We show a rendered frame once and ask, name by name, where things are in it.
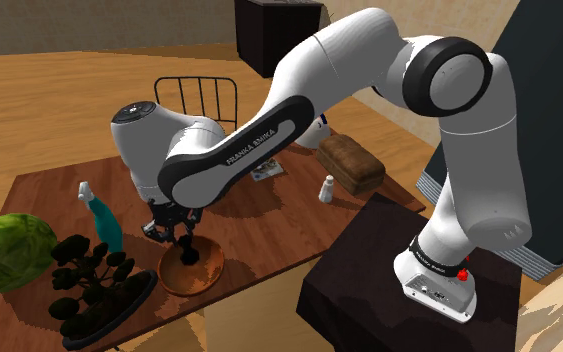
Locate dark furniture with grey base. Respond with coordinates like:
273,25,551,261
415,0,563,282

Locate teal spray bottle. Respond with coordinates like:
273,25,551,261
77,181,125,254

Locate printed card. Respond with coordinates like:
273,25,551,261
250,156,285,183

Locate reddish brown wooden table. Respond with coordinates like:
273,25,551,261
0,127,427,352

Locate dark plant in tray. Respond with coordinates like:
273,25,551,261
47,234,160,352

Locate brown bread loaf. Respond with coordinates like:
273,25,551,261
314,133,387,197

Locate green cabbage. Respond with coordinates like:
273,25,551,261
0,212,60,296

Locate black cabinet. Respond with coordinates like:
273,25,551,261
233,0,325,80

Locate white salt shaker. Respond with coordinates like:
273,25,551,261
317,174,336,204

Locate dark robot stand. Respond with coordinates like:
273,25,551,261
295,192,524,352

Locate white jug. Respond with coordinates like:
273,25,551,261
293,113,332,150

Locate black wire chair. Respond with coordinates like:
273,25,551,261
153,75,240,133

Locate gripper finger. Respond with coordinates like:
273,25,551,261
178,210,204,245
141,219,174,245

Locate brown wooden bowl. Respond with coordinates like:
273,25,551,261
156,235,226,298

